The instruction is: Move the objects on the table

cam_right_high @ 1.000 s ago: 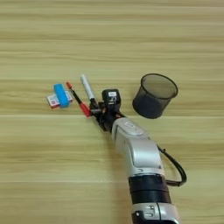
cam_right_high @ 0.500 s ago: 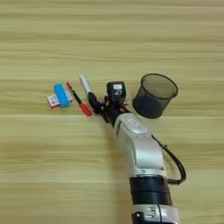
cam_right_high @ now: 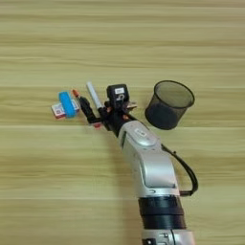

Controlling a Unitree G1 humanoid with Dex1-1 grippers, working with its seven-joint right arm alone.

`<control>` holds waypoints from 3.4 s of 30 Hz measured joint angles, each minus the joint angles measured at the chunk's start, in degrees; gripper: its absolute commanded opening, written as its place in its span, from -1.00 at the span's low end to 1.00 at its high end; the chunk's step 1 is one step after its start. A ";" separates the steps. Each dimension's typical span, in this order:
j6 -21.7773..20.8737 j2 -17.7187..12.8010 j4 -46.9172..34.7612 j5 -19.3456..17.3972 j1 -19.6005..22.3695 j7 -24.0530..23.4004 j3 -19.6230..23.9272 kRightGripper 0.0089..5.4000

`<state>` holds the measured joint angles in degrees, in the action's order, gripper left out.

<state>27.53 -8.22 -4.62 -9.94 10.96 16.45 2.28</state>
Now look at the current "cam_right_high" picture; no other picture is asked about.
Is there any grey marker pen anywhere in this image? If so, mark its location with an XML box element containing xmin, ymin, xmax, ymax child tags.
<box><xmin>85</xmin><ymin>81</ymin><xmax>105</xmax><ymax>111</ymax></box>

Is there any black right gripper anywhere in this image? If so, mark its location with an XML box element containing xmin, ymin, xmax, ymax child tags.
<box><xmin>78</xmin><ymin>96</ymin><xmax>138</xmax><ymax>138</ymax></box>

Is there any blue eraser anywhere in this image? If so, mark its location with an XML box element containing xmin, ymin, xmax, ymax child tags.
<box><xmin>57</xmin><ymin>91</ymin><xmax>78</xmax><ymax>119</ymax></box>

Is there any black mesh pen cup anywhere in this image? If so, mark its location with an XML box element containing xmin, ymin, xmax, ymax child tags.
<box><xmin>145</xmin><ymin>79</ymin><xmax>195</xmax><ymax>131</ymax></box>

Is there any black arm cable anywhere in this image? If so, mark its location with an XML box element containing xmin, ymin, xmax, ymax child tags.
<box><xmin>161</xmin><ymin>144</ymin><xmax>199</xmax><ymax>197</ymax></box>

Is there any red and black pen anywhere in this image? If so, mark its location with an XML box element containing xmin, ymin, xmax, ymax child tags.
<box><xmin>71</xmin><ymin>89</ymin><xmax>103</xmax><ymax>129</ymax></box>

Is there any red and white small box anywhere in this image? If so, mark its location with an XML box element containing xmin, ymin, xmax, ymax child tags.
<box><xmin>51</xmin><ymin>99</ymin><xmax>80</xmax><ymax>120</ymax></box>

